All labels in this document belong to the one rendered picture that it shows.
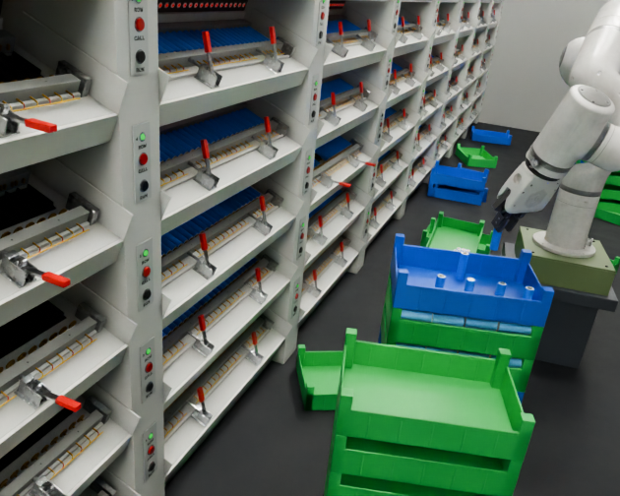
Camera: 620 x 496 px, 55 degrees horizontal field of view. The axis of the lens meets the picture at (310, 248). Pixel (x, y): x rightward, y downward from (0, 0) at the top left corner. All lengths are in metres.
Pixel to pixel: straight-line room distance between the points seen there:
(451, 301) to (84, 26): 0.80
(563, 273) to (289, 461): 0.98
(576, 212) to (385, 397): 1.06
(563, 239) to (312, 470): 1.04
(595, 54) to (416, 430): 0.78
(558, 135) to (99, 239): 0.80
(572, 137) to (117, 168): 0.77
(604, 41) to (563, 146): 0.26
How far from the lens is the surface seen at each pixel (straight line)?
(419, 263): 1.38
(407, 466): 1.04
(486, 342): 1.26
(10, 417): 0.92
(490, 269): 1.40
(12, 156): 0.78
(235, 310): 1.48
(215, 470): 1.49
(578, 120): 1.14
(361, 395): 1.08
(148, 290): 1.03
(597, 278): 1.96
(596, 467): 1.76
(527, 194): 1.22
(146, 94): 0.94
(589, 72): 1.28
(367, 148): 2.22
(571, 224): 1.97
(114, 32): 0.87
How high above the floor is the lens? 1.06
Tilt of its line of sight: 24 degrees down
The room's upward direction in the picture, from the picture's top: 6 degrees clockwise
